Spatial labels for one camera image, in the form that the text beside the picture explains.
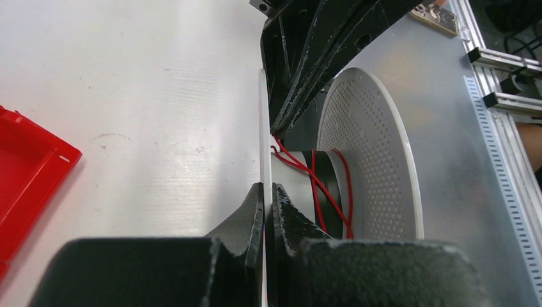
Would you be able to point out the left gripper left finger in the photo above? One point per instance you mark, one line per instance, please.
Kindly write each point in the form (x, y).
(242, 232)

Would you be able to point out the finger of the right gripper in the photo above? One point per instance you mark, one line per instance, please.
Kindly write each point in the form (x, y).
(282, 43)
(339, 31)

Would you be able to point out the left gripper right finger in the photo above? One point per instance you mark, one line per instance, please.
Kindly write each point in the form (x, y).
(292, 230)

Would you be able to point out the white translucent cable spool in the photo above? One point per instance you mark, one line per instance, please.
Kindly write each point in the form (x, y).
(360, 186)

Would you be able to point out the small brown circuit board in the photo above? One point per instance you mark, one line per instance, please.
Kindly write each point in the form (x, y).
(436, 17)

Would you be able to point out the red two-compartment bin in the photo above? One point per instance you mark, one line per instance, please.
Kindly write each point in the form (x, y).
(34, 164)

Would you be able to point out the white slotted cable duct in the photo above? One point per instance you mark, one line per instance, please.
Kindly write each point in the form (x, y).
(530, 254)

